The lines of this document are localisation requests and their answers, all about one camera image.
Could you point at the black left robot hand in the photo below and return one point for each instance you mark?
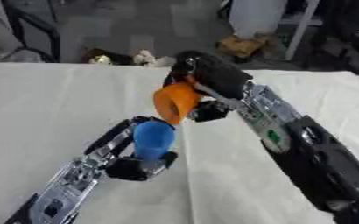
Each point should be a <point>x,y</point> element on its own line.
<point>126,169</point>

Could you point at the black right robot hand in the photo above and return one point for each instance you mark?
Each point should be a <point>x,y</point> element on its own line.
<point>218,73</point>

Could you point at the blue cup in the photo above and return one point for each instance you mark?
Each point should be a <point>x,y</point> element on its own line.
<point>153,141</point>

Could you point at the orange cup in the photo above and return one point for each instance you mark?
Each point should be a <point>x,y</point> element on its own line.
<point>175,100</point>

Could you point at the silver and black right robot arm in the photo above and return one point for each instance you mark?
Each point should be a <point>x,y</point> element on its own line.
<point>305,151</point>

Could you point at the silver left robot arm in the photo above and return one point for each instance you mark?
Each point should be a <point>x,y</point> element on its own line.
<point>65,189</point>

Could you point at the tan crumpled bag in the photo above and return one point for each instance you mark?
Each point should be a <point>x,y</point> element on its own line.
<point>241,45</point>

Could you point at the white soft toy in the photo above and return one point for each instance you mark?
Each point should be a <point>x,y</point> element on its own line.
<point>149,59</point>

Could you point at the white metal post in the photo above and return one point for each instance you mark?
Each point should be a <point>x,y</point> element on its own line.
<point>301,29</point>

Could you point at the black metal chair frame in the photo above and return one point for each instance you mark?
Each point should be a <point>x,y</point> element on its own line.
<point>32,29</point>

